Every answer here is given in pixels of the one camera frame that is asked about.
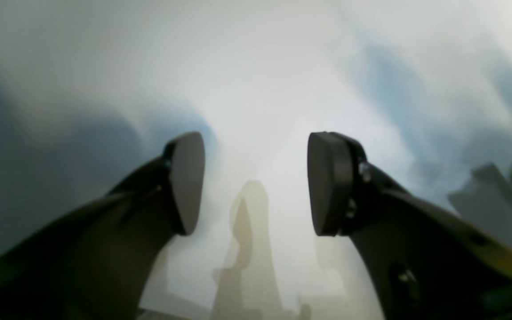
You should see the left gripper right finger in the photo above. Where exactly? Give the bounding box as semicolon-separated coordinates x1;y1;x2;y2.
307;132;512;320

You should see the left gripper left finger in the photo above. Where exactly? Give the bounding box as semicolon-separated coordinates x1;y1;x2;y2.
0;132;206;320

